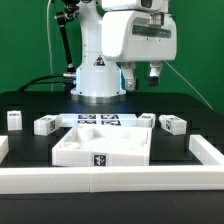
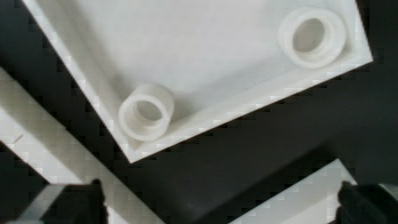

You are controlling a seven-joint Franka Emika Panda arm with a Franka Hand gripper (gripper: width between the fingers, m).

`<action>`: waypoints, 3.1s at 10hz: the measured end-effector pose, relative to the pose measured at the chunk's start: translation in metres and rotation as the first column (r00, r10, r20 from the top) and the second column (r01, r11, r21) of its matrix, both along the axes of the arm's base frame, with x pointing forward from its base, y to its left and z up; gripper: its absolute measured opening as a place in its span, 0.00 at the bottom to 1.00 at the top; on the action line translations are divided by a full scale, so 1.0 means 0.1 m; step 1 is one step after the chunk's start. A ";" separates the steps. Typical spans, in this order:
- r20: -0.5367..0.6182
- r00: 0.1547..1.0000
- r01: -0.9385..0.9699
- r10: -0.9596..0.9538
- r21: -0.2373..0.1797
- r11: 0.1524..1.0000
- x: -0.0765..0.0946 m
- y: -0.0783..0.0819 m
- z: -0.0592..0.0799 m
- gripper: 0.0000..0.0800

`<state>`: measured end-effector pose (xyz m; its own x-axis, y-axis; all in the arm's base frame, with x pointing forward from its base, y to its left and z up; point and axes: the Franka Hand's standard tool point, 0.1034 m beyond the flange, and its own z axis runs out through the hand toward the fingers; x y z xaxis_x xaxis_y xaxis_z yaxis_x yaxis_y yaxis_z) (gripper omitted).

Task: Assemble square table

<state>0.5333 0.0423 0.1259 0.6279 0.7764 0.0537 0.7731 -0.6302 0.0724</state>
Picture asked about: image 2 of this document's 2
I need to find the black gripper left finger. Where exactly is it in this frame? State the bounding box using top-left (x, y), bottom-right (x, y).
top-left (12, 178), bottom-right (109, 224)

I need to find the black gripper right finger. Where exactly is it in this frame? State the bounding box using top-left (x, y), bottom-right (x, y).
top-left (333, 182), bottom-right (398, 224)

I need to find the white square tabletop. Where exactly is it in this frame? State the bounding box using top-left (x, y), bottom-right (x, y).
top-left (22, 0), bottom-right (372, 160)

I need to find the white U-shaped fence wall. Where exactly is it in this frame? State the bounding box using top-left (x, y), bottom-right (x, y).
top-left (0, 68), bottom-right (398, 224)

